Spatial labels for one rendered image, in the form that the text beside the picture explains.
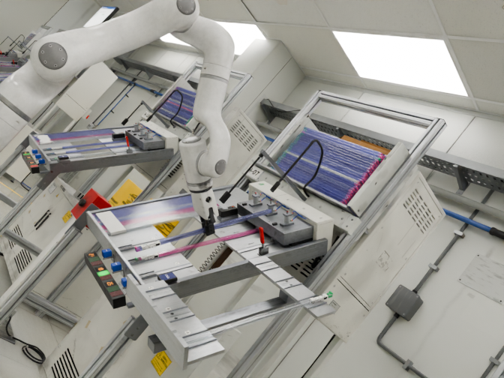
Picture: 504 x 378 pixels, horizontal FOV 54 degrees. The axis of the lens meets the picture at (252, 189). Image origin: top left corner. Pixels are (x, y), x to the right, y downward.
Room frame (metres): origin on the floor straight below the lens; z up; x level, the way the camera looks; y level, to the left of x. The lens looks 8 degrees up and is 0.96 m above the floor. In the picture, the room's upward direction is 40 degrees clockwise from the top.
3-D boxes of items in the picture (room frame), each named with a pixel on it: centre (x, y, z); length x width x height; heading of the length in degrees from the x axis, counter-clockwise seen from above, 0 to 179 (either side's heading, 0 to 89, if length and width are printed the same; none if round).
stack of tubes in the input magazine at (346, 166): (2.09, -0.20, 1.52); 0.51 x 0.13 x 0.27; 37
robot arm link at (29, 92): (1.44, 0.67, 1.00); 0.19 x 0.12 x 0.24; 18
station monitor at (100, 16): (5.89, 2.67, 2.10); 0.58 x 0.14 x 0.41; 37
